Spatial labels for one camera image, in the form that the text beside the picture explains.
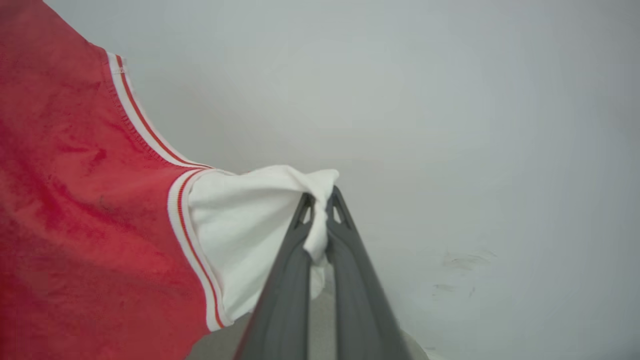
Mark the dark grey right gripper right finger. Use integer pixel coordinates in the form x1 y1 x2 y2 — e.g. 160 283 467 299
325 186 414 360

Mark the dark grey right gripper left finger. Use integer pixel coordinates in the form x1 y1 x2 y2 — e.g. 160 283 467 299
235 192 317 360

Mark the red and white shirt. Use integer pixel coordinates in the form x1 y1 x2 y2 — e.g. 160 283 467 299
0 0 341 360

